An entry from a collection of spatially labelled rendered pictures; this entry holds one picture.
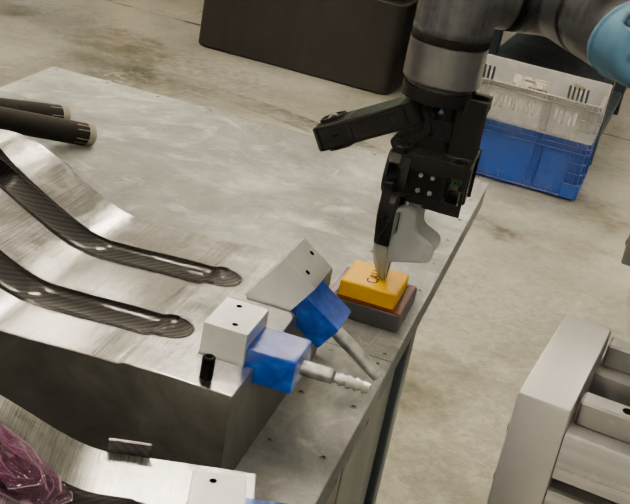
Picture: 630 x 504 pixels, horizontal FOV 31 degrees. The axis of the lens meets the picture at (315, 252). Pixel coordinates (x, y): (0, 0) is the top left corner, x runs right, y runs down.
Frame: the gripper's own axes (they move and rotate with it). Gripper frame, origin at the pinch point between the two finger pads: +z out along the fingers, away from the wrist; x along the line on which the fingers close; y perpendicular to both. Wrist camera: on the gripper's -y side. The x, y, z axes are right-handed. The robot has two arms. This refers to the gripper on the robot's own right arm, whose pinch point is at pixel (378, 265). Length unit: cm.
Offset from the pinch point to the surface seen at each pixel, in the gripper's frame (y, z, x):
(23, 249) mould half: -25.6, -4.6, -27.4
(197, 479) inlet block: -0.8, -3.3, -48.0
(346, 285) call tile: -2.3, 1.8, -3.0
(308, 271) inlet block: -2.1, -7.5, -22.0
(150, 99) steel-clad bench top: -47, 5, 47
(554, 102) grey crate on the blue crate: 1, 51, 291
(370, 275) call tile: -0.6, 1.2, -0.2
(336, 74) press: -96, 81, 366
